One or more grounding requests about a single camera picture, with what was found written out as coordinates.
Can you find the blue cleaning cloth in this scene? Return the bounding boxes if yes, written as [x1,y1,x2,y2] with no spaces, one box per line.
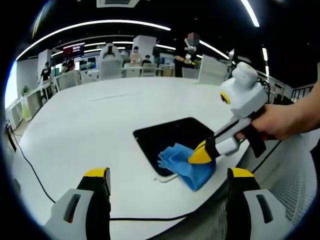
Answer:
[157,142,217,192]

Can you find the straight ceiling light strip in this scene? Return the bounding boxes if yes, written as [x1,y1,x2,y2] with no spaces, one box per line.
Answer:
[239,0,261,28]

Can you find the black stand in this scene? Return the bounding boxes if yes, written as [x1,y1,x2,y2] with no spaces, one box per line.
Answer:
[4,119,17,152]

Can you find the ceiling air vent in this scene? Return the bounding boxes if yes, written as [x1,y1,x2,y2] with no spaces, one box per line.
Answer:
[96,0,140,8]

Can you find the person's right hand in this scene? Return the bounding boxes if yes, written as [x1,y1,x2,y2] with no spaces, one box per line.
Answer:
[234,102,304,142]

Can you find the long black cable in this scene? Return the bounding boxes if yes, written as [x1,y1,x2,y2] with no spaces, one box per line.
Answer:
[6,121,228,222]

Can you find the black railing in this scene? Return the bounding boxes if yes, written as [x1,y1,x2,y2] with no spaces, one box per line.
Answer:
[291,84,315,101]

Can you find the thin black cable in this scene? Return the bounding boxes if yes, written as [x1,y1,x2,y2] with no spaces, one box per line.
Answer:
[256,78,273,104]

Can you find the white high-back office chair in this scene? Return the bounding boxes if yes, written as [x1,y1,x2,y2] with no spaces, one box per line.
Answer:
[98,42,124,80]

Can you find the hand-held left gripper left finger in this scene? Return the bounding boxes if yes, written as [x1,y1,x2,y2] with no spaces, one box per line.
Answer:
[43,166,112,240]

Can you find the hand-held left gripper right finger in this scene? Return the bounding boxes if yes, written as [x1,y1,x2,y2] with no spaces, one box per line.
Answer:
[226,167,292,240]

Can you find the long curved ceiling light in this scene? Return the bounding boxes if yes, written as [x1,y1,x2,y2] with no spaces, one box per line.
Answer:
[16,19,172,60]

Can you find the yellow-green bag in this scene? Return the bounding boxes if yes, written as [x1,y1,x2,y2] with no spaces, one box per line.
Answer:
[21,102,32,122]

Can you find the red wall screen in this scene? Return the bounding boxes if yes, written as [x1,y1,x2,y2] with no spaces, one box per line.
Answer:
[62,44,86,57]

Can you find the white shelf cabinet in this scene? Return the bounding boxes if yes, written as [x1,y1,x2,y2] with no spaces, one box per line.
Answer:
[7,87,48,126]

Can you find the white mesh chair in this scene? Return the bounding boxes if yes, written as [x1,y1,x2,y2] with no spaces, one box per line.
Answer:
[239,129,314,240]

